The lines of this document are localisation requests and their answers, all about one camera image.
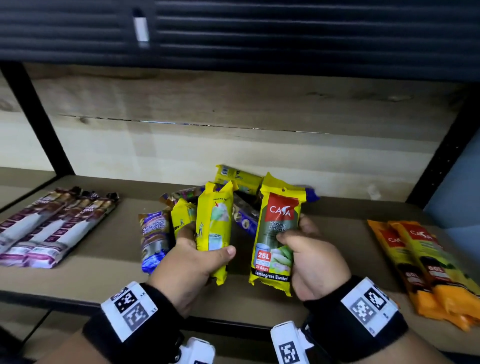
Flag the black metal wooden shelf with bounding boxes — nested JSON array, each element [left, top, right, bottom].
[[0, 0, 480, 364]]

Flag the person's right hand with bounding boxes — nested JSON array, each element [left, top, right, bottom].
[[276, 214, 352, 303]]

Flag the orange Casa 60L packet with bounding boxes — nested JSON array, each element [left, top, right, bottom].
[[388, 220, 480, 322], [366, 219, 472, 333]]

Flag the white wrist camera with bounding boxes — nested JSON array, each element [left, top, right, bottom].
[[174, 336, 217, 364], [269, 320, 314, 364]]

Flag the person's left hand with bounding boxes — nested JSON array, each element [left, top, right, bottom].
[[147, 221, 237, 318]]

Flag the black wristband with marker tags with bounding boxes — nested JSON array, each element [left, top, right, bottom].
[[82, 281, 185, 364], [301, 275, 410, 364]]

